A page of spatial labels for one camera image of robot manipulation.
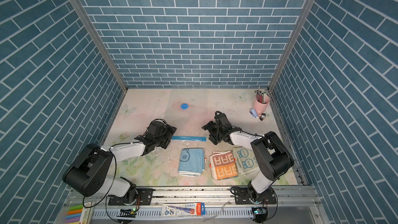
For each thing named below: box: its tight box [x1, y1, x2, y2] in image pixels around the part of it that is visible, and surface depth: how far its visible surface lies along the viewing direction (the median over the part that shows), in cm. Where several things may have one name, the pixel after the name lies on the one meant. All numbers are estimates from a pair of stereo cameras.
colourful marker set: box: [65, 201, 96, 224], surface depth 69 cm
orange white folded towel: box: [209, 150, 238, 180], surface depth 83 cm
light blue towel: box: [178, 147, 205, 177], surface depth 84 cm
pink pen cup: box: [252, 86, 270, 116], surface depth 104 cm
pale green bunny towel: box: [232, 146, 260, 176], surface depth 85 cm
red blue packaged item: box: [161, 202, 206, 217], surface depth 71 cm
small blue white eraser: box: [249, 107, 258, 119], surface depth 106 cm
